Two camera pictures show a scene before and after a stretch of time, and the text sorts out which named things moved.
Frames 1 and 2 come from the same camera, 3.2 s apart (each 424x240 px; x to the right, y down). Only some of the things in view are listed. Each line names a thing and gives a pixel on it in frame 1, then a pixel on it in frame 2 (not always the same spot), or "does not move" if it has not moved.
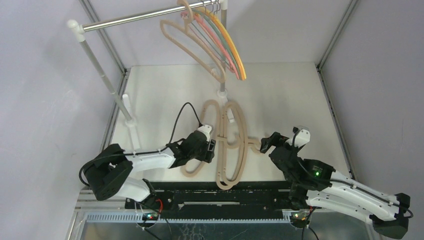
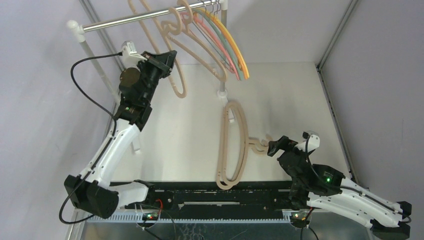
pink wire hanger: x=187 y=14 does not move
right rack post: x=223 y=6 does not move
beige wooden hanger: x=254 y=144 does not move
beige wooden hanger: x=232 y=105 does not move
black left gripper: x=207 y=155 to x=164 y=63
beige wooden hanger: x=184 y=168 to x=171 y=25
